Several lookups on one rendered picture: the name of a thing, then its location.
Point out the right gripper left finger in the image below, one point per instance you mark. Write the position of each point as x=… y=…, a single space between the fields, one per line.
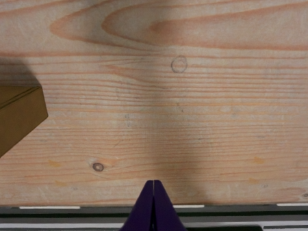
x=141 y=215

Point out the grey slotted aluminium rail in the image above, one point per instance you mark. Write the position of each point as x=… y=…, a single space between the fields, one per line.
x=269 y=218

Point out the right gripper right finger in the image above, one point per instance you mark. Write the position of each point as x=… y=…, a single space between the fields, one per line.
x=165 y=217

